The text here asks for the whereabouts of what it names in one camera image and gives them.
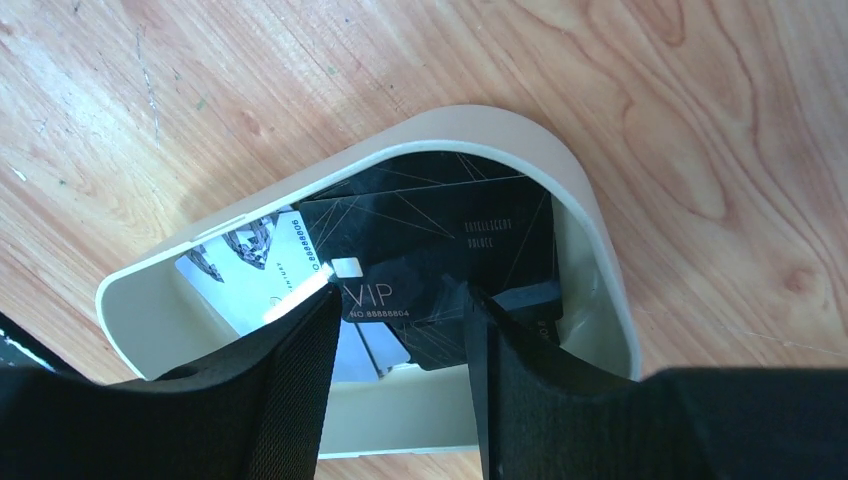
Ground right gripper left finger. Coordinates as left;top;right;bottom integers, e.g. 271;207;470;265
1;285;341;479

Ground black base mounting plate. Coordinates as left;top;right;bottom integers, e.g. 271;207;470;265
1;314;79;375

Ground white card in tray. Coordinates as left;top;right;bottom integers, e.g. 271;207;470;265
175;207;322;336

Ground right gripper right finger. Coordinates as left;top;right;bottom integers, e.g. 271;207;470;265
463;285;847;479

